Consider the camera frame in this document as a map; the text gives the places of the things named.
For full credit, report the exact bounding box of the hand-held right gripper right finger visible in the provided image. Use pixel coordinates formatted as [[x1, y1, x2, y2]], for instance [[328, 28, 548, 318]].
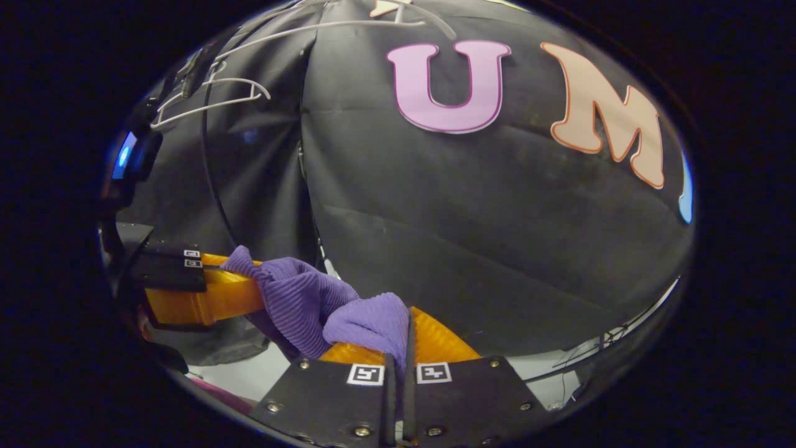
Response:
[[403, 305, 551, 448]]

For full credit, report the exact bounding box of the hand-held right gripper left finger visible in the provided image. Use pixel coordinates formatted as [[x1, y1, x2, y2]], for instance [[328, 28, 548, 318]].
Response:
[[248, 339, 399, 448]]

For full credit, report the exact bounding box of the purple ribbed jacket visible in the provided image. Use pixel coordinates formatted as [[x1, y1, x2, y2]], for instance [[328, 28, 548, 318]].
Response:
[[220, 245, 411, 374]]

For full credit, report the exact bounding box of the pink cloth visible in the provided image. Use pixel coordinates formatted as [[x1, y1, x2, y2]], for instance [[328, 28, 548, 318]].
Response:
[[187, 375, 252, 416]]

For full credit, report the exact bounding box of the black backdrop cloth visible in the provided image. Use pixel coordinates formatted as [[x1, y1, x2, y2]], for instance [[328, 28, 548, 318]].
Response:
[[115, 0, 696, 368]]

